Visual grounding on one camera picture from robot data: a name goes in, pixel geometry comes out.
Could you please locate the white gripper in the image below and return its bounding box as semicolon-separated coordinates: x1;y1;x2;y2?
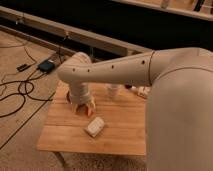
69;83;96;115

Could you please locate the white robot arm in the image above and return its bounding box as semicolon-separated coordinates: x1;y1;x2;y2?
58;47;213;171

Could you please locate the dark purple bowl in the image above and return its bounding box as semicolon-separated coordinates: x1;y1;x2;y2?
66;91;71;103

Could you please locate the wooden table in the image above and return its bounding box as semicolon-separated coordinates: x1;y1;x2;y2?
37;83;146;155

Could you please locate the black power adapter box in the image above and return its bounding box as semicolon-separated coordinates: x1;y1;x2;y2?
37;60;55;73

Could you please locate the white toy object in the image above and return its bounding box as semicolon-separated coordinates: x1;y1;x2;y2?
131;86;151;99

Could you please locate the small black plug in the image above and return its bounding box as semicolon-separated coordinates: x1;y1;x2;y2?
17;64;30;72

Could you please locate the black cable on floor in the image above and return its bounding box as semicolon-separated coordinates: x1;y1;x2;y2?
0;43;68;119

